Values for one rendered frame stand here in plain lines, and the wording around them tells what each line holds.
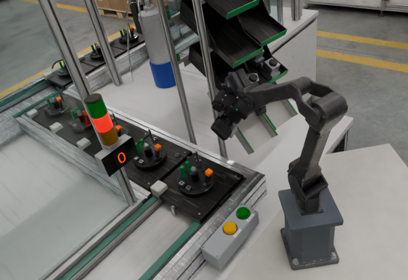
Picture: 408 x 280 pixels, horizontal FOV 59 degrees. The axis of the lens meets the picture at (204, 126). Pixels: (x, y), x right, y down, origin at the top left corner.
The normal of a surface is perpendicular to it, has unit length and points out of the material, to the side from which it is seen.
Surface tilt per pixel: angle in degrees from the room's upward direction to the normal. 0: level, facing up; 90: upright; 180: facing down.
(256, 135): 45
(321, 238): 90
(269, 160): 0
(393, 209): 0
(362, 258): 0
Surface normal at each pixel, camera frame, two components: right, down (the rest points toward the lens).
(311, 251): 0.07, 0.59
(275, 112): 0.32, -0.29
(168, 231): -0.17, -0.79
